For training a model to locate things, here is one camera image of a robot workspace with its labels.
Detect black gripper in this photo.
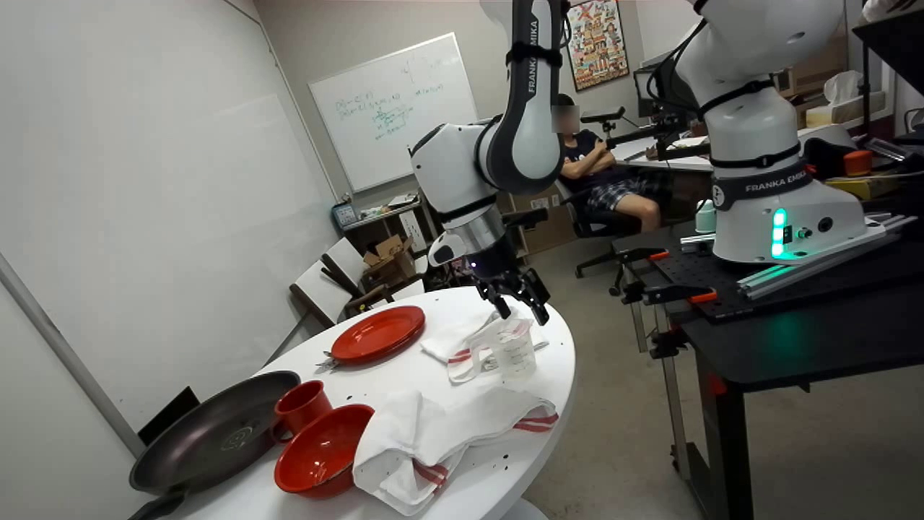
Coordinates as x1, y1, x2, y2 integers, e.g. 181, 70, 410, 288
428, 232, 550, 324

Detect clear plastic measuring jar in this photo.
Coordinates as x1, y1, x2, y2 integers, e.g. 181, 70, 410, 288
495, 319, 535, 388

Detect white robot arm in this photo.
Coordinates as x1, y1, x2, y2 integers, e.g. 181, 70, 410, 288
410, 0, 869, 308

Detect cardboard box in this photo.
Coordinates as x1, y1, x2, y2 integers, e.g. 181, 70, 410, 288
509, 183, 574, 254

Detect red plate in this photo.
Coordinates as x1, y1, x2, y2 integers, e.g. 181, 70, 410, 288
329, 307, 425, 363

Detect orange black clamp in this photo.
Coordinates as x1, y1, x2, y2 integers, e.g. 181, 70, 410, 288
620, 280, 719, 307
615, 248, 669, 265

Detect black office chair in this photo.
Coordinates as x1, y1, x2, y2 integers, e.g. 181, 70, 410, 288
563, 189, 642, 277

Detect seated person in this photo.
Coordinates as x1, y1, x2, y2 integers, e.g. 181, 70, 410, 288
555, 96, 661, 232

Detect white towel red stripes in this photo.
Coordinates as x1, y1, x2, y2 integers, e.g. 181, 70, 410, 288
352, 319, 558, 516

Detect white round table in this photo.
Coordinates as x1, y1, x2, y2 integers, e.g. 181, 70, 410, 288
176, 284, 577, 520

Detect whiteboard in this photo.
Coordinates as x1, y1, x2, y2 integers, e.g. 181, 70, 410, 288
308, 33, 477, 191

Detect black robot desk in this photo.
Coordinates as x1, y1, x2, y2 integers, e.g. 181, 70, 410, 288
635, 233, 924, 520

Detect red cup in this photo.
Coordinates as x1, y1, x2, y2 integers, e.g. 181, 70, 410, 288
275, 381, 332, 437

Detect red bowl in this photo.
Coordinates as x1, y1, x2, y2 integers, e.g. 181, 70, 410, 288
275, 405, 376, 498

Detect dark frying pan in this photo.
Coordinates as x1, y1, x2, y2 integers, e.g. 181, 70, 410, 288
129, 369, 300, 520

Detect colourful wall poster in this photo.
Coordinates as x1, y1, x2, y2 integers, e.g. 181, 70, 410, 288
567, 0, 629, 92

